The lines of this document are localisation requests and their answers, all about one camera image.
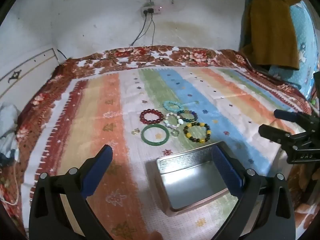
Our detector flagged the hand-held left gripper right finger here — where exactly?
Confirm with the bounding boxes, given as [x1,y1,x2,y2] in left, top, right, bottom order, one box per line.
[212,145,297,240]

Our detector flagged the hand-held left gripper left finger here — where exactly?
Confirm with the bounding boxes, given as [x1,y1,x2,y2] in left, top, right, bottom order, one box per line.
[29,144,114,240]

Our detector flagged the yellow and black bead bracelet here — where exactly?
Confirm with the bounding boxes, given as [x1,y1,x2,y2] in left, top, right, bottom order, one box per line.
[183,122,211,143]

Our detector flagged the red floral blanket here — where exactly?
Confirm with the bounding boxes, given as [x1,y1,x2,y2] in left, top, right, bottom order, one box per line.
[0,45,320,230]

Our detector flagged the silver metal tin box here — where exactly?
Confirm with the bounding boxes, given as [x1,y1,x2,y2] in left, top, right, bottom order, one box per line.
[146,141,247,217]

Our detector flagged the blue patterned pillow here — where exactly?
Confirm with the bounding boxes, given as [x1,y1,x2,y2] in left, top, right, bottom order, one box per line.
[269,0,320,98]

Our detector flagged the white headboard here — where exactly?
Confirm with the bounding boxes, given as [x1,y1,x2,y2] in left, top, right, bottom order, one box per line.
[0,47,60,100]

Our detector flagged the white cord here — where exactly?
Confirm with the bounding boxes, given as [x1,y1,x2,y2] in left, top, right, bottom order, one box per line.
[1,152,20,205]

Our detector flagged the white power strip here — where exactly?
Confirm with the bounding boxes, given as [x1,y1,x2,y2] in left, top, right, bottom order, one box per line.
[141,2,162,15]

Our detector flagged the grey white clothes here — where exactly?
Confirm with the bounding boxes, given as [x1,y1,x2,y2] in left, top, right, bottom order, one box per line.
[0,102,22,155]

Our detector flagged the striped colourful blanket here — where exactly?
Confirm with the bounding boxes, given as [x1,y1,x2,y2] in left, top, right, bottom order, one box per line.
[27,66,313,240]

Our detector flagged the white pearl bracelet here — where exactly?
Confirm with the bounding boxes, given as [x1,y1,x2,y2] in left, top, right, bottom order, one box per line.
[164,113,184,128]

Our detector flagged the turquoise bead bracelet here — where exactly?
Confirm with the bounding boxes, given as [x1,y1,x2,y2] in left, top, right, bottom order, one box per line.
[164,100,184,112]

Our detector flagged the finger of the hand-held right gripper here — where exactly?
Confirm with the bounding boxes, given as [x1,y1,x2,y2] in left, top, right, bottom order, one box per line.
[274,109,313,126]
[259,124,303,147]

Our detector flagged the dark red bead bracelet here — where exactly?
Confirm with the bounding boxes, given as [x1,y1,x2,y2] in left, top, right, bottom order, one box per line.
[139,109,165,123]

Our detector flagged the brown hanging garment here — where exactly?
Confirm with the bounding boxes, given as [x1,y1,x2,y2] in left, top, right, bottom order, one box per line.
[240,0,302,70]

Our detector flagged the green jade bangle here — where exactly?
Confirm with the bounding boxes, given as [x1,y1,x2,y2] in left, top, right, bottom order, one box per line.
[141,124,169,147]

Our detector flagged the dark blue green bead bracelet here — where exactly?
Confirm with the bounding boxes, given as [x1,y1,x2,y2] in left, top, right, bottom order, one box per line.
[177,109,198,122]

